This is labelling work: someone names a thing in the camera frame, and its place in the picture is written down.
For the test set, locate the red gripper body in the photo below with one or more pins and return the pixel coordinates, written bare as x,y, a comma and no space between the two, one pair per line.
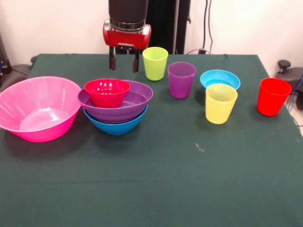
127,39

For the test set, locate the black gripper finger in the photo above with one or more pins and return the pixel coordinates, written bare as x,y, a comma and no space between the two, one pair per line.
135,65
112,63

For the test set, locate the small crimson bowl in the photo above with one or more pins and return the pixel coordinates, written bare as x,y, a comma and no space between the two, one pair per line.
106,97

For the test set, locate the large purple bowl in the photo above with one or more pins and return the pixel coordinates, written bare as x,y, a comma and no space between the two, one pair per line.
137,99

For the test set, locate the purple cup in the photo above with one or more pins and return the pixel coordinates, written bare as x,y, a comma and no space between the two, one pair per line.
181,86

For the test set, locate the large blue bowl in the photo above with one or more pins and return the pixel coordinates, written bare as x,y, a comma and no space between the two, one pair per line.
117,128

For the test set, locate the large pink bowl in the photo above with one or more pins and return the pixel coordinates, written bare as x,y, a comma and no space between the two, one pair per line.
40,132

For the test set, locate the green cup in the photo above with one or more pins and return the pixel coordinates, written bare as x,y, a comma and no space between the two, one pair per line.
155,68

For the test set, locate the black power plug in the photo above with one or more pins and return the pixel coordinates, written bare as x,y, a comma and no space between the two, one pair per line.
202,51

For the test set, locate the small light blue bowl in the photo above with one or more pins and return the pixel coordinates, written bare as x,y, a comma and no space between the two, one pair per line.
220,79

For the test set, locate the yellow cup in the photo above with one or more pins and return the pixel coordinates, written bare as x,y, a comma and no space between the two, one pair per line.
220,110

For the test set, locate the black equipment box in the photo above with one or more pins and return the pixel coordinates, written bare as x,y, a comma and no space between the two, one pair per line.
3,61

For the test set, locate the dark green table cloth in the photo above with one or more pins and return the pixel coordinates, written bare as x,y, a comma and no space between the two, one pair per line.
151,177

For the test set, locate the red cup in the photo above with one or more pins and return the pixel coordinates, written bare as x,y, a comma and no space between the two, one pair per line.
272,101

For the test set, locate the black knob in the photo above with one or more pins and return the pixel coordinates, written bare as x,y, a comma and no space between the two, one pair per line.
284,63

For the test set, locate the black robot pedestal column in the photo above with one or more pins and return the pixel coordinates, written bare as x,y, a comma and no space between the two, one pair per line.
165,23

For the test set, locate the black pedestal leg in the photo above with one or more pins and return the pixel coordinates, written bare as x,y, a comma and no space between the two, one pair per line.
16,71
296,73

